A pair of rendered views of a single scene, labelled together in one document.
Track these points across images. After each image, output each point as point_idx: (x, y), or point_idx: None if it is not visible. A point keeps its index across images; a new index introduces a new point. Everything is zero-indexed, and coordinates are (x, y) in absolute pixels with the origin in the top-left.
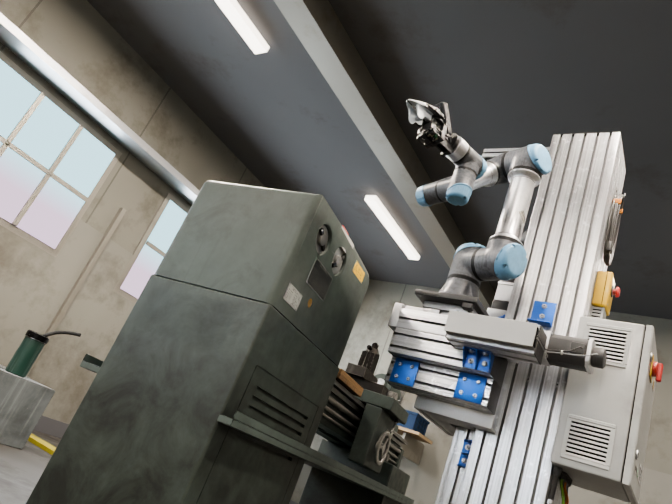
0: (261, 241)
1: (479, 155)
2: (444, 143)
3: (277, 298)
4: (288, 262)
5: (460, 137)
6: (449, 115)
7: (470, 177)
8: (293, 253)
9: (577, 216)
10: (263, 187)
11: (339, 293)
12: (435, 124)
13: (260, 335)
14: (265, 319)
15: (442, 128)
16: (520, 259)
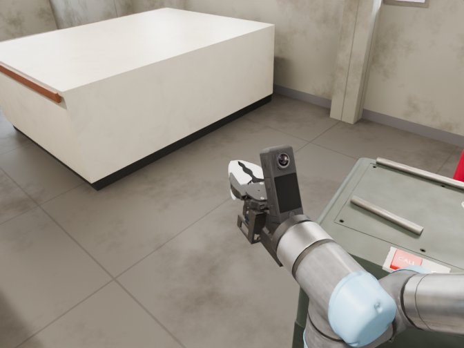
0: None
1: (326, 292)
2: (267, 244)
3: (300, 320)
4: (300, 294)
5: (282, 237)
6: (271, 181)
7: (308, 333)
8: (301, 288)
9: None
10: (335, 193)
11: (436, 344)
12: (248, 208)
13: (297, 340)
14: (295, 331)
15: (250, 219)
16: None
